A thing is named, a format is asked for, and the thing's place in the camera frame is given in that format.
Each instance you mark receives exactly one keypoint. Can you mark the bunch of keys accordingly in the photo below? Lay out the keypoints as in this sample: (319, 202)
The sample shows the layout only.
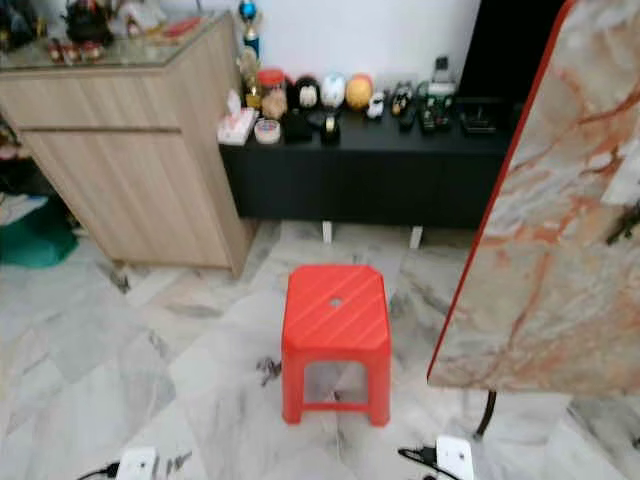
(269, 371)

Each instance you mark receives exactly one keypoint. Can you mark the green shopping bag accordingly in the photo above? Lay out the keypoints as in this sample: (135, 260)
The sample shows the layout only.
(35, 240)

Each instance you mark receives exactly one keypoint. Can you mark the light wooden cabinet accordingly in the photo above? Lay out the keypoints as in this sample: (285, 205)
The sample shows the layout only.
(140, 175)

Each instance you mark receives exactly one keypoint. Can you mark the small red cup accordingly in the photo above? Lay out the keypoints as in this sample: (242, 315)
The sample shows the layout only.
(94, 50)
(55, 50)
(74, 52)

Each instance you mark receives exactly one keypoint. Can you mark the glass display case with figures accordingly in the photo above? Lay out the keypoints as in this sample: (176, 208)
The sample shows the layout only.
(20, 20)

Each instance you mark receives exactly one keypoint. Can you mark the black iron teapot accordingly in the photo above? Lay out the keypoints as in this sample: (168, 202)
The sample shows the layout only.
(88, 22)

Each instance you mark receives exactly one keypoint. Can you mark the white pink tissue pack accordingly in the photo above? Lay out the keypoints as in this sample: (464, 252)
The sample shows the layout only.
(236, 126)

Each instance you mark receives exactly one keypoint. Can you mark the white robed figurine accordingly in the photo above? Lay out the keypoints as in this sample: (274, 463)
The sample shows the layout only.
(142, 16)

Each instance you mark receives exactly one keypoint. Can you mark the red envelope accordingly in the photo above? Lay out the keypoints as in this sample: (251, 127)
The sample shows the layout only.
(183, 27)

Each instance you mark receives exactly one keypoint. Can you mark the white tape roll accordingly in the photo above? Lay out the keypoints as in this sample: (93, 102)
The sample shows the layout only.
(267, 132)

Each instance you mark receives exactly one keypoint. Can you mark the small gold trophy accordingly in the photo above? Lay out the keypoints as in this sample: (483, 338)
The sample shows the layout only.
(249, 82)

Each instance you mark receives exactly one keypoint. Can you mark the red lidded snack jar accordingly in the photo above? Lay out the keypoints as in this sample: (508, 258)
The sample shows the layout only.
(272, 97)

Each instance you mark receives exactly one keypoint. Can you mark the black pouch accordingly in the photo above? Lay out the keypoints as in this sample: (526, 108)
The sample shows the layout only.
(297, 127)

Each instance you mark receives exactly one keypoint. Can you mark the tall blue gold trophy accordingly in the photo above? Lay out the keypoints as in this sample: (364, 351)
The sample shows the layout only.
(249, 22)

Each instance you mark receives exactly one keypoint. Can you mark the black mouse plush toy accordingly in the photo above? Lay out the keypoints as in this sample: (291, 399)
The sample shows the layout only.
(306, 94)

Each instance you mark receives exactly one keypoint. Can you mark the red plastic stool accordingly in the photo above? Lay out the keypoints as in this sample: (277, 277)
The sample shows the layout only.
(336, 318)

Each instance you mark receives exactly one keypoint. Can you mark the black tape dispenser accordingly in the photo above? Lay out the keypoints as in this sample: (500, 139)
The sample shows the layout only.
(331, 131)

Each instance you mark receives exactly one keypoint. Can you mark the white duck plush toy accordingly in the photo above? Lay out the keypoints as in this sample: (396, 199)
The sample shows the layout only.
(333, 91)

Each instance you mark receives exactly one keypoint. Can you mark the black low tv console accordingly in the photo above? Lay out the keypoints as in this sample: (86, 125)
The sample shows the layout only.
(370, 182)

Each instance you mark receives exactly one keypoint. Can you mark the yellow bear plush toy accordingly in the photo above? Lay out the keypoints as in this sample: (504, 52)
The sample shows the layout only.
(359, 92)

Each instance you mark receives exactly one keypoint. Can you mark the small white black plush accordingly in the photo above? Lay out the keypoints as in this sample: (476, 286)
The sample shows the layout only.
(377, 106)

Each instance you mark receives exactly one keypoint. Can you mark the black penguin plush toy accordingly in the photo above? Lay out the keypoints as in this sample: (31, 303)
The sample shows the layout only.
(401, 98)

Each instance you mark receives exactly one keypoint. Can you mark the black remote control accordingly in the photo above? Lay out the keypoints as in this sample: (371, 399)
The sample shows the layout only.
(428, 119)
(445, 117)
(408, 118)

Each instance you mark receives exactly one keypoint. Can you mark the green white holder basket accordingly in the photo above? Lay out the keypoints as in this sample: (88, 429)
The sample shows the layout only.
(438, 92)

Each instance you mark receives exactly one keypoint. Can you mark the flat black device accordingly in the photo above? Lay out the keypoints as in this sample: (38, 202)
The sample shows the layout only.
(480, 122)

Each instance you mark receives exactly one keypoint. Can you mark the black table leg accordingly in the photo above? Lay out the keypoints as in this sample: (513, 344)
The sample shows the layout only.
(489, 414)

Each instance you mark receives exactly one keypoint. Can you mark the black television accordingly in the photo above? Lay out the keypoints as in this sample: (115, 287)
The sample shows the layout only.
(505, 50)

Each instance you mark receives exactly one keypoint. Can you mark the marble table with red edge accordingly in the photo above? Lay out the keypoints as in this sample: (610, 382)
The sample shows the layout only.
(550, 250)

